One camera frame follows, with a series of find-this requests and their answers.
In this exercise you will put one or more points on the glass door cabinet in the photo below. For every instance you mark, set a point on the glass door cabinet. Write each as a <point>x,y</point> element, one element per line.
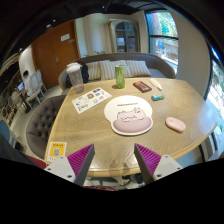
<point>124,35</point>

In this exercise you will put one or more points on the yellow QR code card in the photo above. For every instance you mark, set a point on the yellow QR code card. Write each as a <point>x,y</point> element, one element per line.
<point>55,150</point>

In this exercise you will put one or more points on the large window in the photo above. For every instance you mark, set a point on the large window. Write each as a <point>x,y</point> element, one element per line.
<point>163,37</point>

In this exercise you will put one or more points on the pink computer mouse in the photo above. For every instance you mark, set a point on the pink computer mouse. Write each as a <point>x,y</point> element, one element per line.
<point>175,124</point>

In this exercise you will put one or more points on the cream white tube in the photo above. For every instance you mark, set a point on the cream white tube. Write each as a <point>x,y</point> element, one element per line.
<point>155,83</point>

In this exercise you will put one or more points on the black red rectangular box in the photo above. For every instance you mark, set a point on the black red rectangular box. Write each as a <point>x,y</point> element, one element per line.
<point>141,86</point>

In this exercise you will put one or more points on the striped cushion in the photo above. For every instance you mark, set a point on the striped cushion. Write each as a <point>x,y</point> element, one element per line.
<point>94,70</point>
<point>138,68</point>
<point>108,69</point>

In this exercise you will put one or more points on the grey tufted chair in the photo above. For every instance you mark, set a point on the grey tufted chair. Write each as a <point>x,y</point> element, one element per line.
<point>40,124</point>

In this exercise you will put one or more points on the grey curved sofa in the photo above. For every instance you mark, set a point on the grey curved sofa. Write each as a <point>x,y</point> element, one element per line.
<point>157,66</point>

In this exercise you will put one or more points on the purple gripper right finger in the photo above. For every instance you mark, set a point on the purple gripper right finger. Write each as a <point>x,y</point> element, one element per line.
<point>154,166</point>

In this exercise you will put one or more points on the striped cushion left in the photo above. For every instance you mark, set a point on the striped cushion left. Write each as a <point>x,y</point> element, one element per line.
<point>94,70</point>

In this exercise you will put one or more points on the seated person in white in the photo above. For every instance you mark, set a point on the seated person in white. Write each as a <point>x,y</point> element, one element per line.
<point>28,84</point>

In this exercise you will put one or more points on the striped cushion right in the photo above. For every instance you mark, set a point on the striped cushion right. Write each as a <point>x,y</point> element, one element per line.
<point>138,68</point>

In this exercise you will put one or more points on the white sticker sheet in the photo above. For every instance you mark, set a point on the white sticker sheet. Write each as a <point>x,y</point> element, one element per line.
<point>90,99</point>

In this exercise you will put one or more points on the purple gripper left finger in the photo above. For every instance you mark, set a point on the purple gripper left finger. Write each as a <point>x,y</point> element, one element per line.
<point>73,168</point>

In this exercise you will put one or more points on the brown wooden door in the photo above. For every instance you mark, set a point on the brown wooden door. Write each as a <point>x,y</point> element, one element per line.
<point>54,50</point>

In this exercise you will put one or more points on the white cat mouse pad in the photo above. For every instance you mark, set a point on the white cat mouse pad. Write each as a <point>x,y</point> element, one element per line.
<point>129,115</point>

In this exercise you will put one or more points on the teal small eraser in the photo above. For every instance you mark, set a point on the teal small eraser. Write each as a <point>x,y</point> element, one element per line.
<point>158,97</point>

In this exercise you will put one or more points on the green drink can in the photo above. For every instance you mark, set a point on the green drink can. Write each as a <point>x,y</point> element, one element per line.
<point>120,76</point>

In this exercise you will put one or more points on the striped cushion middle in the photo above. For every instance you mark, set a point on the striped cushion middle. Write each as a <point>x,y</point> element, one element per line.
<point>108,69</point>

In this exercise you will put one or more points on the black bag on sofa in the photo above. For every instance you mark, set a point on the black bag on sofa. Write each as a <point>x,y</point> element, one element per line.
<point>84,72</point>

